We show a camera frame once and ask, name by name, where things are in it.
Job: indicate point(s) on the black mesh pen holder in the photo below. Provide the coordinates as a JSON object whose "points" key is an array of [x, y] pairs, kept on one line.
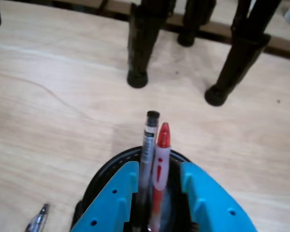
{"points": [[106, 166]]}

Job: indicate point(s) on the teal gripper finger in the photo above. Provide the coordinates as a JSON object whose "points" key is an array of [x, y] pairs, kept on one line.
{"points": [[106, 200], [215, 205]]}

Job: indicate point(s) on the short black tripod leg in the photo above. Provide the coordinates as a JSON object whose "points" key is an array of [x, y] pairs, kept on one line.
{"points": [[191, 24]]}

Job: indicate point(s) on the black pen with clear cap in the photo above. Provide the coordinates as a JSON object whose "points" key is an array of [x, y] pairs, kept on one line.
{"points": [[39, 217]]}

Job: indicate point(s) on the long black tripod leg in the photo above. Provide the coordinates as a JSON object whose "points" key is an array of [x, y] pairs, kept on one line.
{"points": [[234, 65]]}

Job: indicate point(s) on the red and white pen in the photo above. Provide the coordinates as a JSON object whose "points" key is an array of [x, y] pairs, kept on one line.
{"points": [[160, 169]]}

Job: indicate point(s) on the clear pen with black end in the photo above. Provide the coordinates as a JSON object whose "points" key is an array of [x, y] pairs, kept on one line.
{"points": [[149, 140]]}

